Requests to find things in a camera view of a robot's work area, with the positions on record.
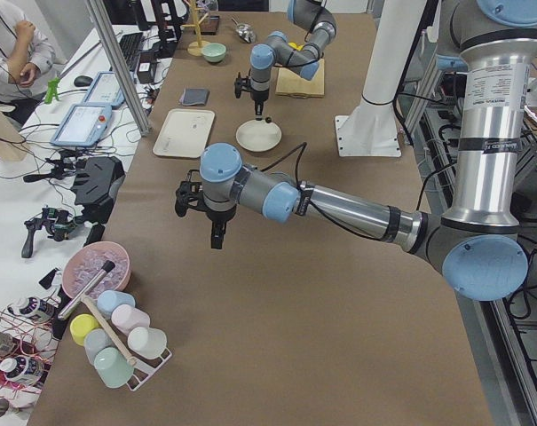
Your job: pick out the yellow cup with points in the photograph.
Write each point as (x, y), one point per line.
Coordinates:
(81, 325)

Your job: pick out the upper whole lemon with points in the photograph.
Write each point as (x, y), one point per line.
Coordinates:
(296, 46)

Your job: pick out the beige round plate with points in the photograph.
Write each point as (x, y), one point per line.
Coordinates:
(258, 135)

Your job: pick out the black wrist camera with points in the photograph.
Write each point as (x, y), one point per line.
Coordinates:
(189, 195)
(242, 85)

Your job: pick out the pink ice bucket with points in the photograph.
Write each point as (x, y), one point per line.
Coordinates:
(89, 260)

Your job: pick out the seated person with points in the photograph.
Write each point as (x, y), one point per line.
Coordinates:
(26, 56)

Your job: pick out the mint green cup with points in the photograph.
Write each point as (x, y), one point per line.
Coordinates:
(113, 368)

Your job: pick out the wooden cup rack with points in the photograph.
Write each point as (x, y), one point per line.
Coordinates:
(198, 16)

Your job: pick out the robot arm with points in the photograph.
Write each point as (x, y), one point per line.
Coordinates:
(334, 228)
(319, 24)

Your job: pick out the steel ice scoop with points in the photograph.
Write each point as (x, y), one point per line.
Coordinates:
(244, 31)

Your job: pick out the mint green bowl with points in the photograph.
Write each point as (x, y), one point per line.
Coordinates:
(214, 52)

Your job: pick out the aluminium frame post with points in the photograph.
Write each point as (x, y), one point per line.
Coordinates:
(107, 36)

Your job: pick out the bamboo cutting board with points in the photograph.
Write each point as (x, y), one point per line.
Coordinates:
(292, 85)

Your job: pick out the grey folded cloth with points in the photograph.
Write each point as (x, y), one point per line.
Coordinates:
(194, 97)

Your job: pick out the black handled steel scoop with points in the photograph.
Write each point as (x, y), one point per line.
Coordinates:
(67, 309)

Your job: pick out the upper teach pendant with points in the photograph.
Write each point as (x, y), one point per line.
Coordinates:
(83, 125)

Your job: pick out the black keyboard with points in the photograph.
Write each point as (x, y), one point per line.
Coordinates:
(130, 46)

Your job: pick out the lilac white cup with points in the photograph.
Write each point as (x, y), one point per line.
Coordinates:
(126, 317)

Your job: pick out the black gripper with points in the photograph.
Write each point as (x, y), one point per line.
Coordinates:
(217, 216)
(257, 96)

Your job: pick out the white rabbit tray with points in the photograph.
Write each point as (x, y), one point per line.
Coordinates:
(184, 134)

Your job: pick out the light blue cup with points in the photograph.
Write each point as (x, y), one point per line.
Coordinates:
(109, 300)

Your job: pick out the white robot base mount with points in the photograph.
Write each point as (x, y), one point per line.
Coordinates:
(371, 128)

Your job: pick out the pastel cup rack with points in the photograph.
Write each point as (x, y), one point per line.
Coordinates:
(144, 369)

